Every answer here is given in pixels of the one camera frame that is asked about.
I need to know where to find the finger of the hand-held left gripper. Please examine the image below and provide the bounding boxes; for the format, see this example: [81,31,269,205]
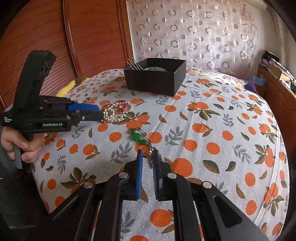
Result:
[66,103,100,112]
[67,111,104,123]

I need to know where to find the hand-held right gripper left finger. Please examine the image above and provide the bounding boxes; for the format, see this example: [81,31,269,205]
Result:
[46,149,144,241]

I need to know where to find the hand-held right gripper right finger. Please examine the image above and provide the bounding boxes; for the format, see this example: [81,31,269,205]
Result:
[151,149,270,241]

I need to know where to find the white pearl necklace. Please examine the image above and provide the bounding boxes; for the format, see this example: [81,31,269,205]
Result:
[102,101,133,124]

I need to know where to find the red bead bracelet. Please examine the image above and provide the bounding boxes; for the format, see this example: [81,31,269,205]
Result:
[105,100,130,114]

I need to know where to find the green stone necklace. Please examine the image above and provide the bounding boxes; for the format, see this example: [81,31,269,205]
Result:
[128,127,160,168]

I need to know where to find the metal hairpins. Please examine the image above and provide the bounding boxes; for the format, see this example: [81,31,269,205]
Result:
[127,58,143,70]

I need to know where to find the black square box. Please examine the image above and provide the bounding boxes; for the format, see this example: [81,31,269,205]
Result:
[123,58,186,96]

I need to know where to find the person's left hand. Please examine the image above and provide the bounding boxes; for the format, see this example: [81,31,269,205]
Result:
[0,128,45,164]

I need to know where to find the yellow plush toy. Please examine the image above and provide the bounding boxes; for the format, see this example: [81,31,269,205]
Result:
[55,77,90,98]

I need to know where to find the orange print tablecloth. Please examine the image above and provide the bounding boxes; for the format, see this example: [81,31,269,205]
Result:
[32,68,291,241]

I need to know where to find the wooden wardrobe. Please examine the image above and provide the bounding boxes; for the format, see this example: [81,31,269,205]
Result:
[0,0,134,112]

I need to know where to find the floral bed sheet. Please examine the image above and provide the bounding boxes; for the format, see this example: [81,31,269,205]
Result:
[185,67,246,88]

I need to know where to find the dark blue blanket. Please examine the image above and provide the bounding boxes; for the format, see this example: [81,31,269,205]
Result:
[244,80,260,95]

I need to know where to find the circle pattern sheer curtain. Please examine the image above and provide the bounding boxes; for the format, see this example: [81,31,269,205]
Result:
[127,0,260,75]

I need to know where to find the teal paper bag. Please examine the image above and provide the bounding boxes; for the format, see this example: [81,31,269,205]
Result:
[251,75,267,88]

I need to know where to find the wooden side cabinet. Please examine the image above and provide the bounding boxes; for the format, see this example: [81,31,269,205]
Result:
[257,66,296,133]

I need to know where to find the pile of papers and boxes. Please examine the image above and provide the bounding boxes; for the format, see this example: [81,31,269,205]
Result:
[261,50,296,93]

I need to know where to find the patterned window curtain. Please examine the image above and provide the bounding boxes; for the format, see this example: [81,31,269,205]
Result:
[269,9,288,61]

